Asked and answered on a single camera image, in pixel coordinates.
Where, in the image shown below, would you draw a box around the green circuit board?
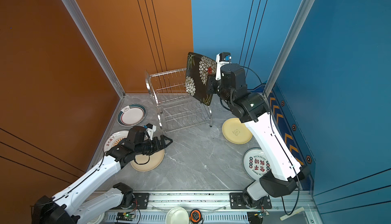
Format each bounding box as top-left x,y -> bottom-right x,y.
115,212 -> 137,223

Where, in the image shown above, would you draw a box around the orange black tape measure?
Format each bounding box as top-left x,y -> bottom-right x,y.
189,209 -> 204,224

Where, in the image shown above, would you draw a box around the black square floral plate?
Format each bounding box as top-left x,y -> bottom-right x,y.
185,52 -> 217,106

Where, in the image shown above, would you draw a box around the yellow round plate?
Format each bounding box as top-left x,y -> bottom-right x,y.
222,118 -> 253,145

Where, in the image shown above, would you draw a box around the silver wire dish rack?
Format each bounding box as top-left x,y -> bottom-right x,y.
145,68 -> 213,133

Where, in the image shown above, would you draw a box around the white plate green maroon rim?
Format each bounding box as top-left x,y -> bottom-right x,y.
117,104 -> 146,127

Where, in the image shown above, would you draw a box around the white plate orange sunburst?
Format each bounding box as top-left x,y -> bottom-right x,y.
103,130 -> 129,152

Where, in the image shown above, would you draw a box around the white plate red characters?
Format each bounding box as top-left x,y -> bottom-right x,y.
243,148 -> 271,180

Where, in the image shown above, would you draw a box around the white round lid with label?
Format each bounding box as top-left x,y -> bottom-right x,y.
87,213 -> 105,224

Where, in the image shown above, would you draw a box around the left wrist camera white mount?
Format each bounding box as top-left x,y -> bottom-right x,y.
144,123 -> 157,139

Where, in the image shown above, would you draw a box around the cream flat stick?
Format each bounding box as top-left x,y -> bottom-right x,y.
280,207 -> 304,221

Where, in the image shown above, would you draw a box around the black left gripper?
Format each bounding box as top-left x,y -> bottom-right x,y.
135,134 -> 173,156

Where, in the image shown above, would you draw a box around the aluminium frame rail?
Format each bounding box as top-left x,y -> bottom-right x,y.
101,190 -> 323,224

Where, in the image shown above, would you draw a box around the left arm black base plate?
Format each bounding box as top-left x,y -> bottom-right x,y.
120,192 -> 150,210

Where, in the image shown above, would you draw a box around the white round bowl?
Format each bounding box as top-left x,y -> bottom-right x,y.
166,207 -> 189,224

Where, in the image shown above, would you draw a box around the cream beige round plate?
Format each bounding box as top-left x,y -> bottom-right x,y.
131,149 -> 165,172

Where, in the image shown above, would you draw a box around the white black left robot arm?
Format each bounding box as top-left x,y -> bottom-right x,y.
31,124 -> 173,224

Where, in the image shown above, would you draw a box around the small circuit board with wires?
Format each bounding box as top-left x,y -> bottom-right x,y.
247,209 -> 269,224

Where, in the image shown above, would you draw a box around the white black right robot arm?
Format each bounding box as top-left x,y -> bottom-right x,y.
207,62 -> 310,208

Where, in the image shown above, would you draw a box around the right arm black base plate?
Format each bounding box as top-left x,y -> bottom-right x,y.
229,192 -> 272,210

